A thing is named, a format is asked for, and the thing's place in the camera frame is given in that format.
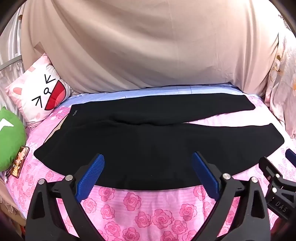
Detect black pants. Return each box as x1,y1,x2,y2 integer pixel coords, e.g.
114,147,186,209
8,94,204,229
34,93,285,191

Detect beige hanging cloth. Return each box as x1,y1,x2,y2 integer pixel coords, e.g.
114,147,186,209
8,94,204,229
21,0,287,98

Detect pink rose bedsheet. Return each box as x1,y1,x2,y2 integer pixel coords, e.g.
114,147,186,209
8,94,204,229
5,82,296,241

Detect floral curtain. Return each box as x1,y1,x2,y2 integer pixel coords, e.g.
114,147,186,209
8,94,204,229
264,30,296,142

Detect green cushion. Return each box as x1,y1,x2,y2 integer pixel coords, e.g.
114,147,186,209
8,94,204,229
0,106,27,172

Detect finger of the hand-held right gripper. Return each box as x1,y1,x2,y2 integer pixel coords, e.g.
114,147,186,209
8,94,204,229
258,156,287,186
285,148,296,163

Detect cat face pillow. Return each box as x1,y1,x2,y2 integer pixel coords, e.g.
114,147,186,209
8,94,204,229
6,53,74,128

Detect metal window rail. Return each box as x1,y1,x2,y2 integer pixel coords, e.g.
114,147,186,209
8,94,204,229
0,55,23,71

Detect white sheer curtain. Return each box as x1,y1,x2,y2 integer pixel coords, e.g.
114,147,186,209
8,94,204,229
0,9,26,109

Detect phone with photo case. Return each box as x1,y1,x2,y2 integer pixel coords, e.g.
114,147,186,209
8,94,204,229
10,146,30,179

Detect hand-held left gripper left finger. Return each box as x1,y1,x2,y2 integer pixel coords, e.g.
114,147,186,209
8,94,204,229
25,153,105,241

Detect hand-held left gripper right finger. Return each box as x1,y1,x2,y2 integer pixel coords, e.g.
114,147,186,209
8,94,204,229
191,152,271,241

